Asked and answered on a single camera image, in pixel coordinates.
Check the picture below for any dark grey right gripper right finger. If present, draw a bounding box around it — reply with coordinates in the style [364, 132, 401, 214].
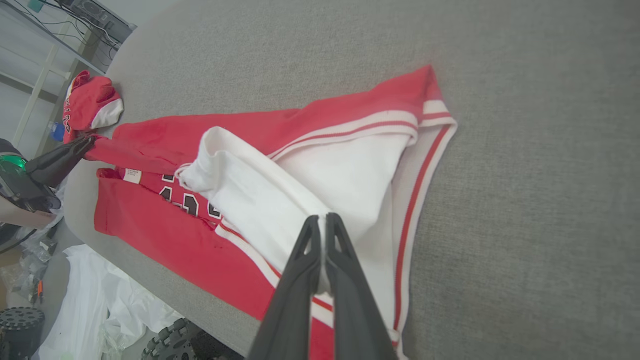
[325, 212, 399, 360]

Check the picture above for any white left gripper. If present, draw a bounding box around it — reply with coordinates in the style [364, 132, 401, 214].
[0, 135, 96, 214]

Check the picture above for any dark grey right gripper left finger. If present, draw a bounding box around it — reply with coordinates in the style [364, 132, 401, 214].
[247, 215, 324, 360]

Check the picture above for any red shorts white trim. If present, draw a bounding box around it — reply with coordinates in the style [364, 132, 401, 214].
[62, 70, 124, 145]

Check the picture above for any red Bulls basketball jersey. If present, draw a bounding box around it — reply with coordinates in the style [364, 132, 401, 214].
[82, 65, 458, 360]

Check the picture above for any white metal shelf rack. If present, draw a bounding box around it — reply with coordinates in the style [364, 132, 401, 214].
[0, 0, 103, 151]

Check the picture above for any clear plastic bag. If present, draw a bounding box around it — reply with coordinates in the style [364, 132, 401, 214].
[0, 220, 67, 301]

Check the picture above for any black knobby tyre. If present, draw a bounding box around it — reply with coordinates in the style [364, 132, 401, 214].
[0, 306, 46, 359]
[141, 317, 246, 360]

